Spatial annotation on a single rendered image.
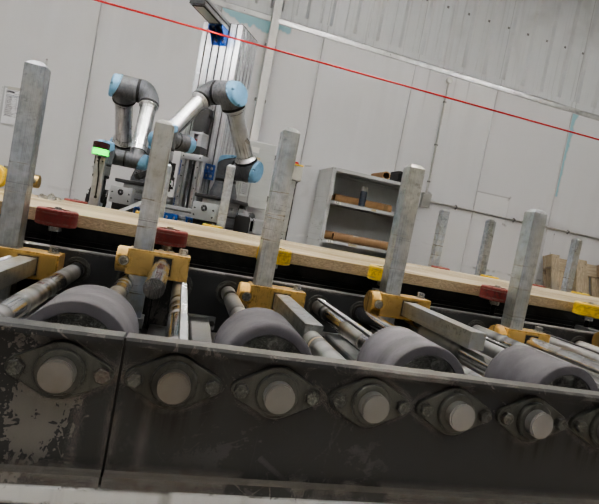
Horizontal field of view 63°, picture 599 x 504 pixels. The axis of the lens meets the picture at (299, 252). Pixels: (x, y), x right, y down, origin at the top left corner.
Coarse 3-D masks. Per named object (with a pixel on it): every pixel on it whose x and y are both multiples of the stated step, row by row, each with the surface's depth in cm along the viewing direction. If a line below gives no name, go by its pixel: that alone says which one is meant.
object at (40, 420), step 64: (0, 320) 42; (320, 320) 109; (0, 384) 43; (128, 384) 45; (192, 384) 46; (256, 384) 48; (320, 384) 50; (384, 384) 51; (448, 384) 53; (512, 384) 54; (0, 448) 44; (64, 448) 45; (128, 448) 46; (192, 448) 48; (256, 448) 49; (320, 448) 51; (384, 448) 52; (448, 448) 54; (512, 448) 56; (576, 448) 58
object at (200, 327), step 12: (48, 300) 92; (192, 324) 95; (204, 324) 97; (192, 336) 86; (204, 336) 88; (324, 336) 109; (336, 336) 109; (336, 348) 101; (348, 348) 99; (480, 372) 102
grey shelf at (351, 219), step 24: (336, 168) 446; (336, 192) 493; (360, 192) 500; (384, 192) 506; (312, 216) 483; (336, 216) 496; (360, 216) 502; (384, 216) 508; (312, 240) 469; (384, 240) 512
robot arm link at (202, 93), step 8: (200, 88) 235; (208, 88) 234; (192, 96) 235; (200, 96) 233; (208, 96) 235; (192, 104) 230; (200, 104) 232; (208, 104) 236; (184, 112) 226; (192, 112) 229; (176, 120) 223; (184, 120) 225; (192, 120) 231; (184, 128) 227; (152, 136) 218
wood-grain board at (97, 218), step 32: (0, 192) 140; (96, 224) 108; (128, 224) 110; (160, 224) 133; (192, 224) 175; (320, 256) 126; (352, 256) 163; (448, 288) 130; (480, 288) 132; (544, 288) 212
